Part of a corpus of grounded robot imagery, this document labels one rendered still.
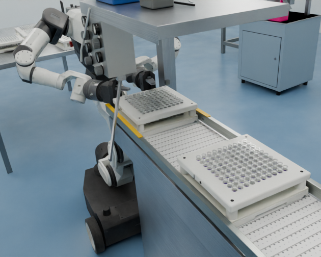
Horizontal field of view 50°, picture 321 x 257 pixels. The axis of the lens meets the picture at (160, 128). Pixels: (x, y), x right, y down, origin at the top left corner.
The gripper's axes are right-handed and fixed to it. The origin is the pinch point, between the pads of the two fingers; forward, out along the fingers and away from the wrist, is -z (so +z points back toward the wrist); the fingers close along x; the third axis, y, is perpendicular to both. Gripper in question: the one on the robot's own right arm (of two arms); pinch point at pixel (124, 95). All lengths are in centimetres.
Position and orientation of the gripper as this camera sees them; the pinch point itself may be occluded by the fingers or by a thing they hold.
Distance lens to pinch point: 142.0
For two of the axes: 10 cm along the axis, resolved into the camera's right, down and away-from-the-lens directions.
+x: 0.7, 8.9, 4.6
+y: -5.1, 4.3, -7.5
